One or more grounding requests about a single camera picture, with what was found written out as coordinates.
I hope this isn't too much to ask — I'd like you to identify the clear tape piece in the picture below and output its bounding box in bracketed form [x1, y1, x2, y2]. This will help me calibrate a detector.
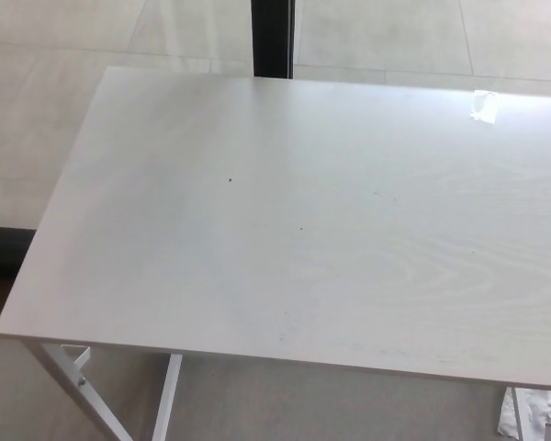
[468, 89, 500, 124]

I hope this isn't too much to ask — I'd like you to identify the crumpled white paper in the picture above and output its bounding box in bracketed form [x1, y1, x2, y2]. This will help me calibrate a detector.
[495, 387, 551, 441]

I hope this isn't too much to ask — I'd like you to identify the black vertical window post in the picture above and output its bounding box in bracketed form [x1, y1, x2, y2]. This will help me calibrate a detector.
[250, 0, 298, 79]

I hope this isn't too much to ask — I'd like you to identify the white metal table frame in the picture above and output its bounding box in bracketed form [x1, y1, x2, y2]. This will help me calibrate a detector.
[25, 342, 525, 441]

